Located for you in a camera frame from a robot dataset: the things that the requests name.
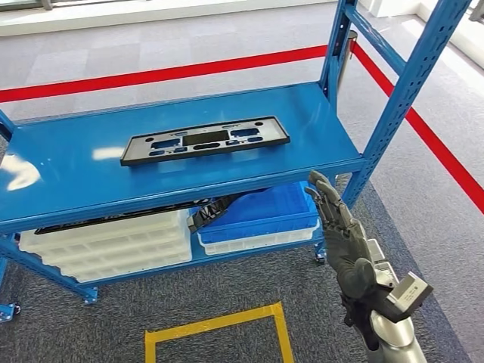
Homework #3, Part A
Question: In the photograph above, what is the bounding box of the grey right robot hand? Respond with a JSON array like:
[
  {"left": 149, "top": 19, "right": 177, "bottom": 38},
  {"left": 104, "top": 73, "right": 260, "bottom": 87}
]
[{"left": 304, "top": 170, "right": 379, "bottom": 302}]

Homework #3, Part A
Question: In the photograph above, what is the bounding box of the black plastic panel part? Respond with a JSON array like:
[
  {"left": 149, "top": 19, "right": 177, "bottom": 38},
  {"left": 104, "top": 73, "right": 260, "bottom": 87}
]
[{"left": 120, "top": 116, "right": 291, "bottom": 167}]

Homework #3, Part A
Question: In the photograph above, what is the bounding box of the black ribbed plastic part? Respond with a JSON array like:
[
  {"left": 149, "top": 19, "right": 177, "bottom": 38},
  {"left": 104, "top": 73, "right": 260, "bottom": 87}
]
[{"left": 187, "top": 192, "right": 242, "bottom": 234}]

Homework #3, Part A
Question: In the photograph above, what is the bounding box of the long black plastic part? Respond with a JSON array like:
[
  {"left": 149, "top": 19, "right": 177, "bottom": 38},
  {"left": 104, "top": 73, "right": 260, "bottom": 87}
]
[{"left": 34, "top": 197, "right": 212, "bottom": 235}]

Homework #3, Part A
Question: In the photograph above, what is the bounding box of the blue metal shelf rack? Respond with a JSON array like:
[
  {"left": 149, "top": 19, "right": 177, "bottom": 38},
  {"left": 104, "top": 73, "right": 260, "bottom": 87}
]
[
  {"left": 0, "top": 255, "right": 22, "bottom": 323},
  {"left": 0, "top": 0, "right": 473, "bottom": 305}
]

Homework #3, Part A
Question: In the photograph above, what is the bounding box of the closed silver floor socket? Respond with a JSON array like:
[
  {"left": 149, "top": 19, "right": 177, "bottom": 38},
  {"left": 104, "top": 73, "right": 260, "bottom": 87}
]
[{"left": 367, "top": 239, "right": 386, "bottom": 264}]

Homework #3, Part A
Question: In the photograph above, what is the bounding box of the open silver floor socket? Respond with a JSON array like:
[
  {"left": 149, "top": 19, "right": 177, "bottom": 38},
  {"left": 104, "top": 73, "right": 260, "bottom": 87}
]
[{"left": 376, "top": 260, "right": 399, "bottom": 289}]

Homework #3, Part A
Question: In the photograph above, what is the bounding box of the blue plastic crate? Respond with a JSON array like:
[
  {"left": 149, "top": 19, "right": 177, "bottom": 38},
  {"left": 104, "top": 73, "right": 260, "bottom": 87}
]
[{"left": 196, "top": 181, "right": 320, "bottom": 246}]

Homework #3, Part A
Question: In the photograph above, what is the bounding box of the white plastic crate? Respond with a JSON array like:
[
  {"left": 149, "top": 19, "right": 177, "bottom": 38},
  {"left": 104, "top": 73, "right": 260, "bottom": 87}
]
[{"left": 197, "top": 220, "right": 322, "bottom": 256}]

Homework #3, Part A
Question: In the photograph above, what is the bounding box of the yellow tape floor square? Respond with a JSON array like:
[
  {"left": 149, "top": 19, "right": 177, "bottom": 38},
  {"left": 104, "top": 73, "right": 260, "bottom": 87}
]
[{"left": 143, "top": 302, "right": 295, "bottom": 363}]

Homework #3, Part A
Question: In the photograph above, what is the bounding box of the white plastic tray stack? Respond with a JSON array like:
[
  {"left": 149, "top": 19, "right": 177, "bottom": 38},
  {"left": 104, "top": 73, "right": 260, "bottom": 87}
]
[{"left": 19, "top": 209, "right": 193, "bottom": 284}]

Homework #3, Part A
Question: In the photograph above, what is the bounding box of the black wrist cable bundle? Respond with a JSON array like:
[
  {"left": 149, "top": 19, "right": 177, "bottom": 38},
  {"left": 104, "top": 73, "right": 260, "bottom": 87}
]
[{"left": 342, "top": 298, "right": 379, "bottom": 349}]

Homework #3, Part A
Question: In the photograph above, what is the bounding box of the chrome stanchion post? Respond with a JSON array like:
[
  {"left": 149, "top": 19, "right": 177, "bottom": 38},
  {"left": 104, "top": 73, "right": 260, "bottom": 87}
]
[{"left": 336, "top": 29, "right": 358, "bottom": 92}]

